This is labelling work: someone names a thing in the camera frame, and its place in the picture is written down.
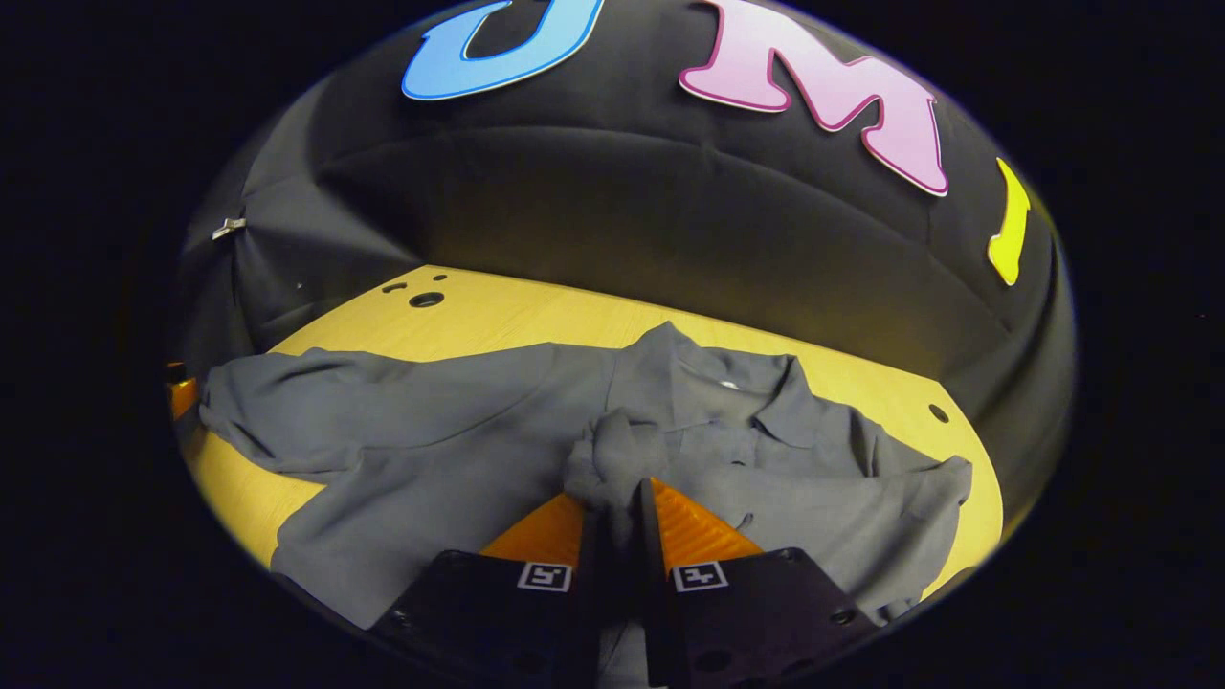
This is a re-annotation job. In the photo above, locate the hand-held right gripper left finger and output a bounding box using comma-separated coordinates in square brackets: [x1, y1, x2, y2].
[368, 493, 602, 689]

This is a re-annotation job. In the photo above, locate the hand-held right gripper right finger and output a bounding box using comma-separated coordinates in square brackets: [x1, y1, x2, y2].
[636, 477, 881, 689]

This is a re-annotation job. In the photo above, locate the grey collared shirt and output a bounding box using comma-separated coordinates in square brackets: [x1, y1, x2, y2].
[196, 321, 975, 689]

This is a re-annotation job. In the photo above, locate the black backdrop cloth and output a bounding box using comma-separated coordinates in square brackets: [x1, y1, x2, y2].
[177, 0, 1078, 537]

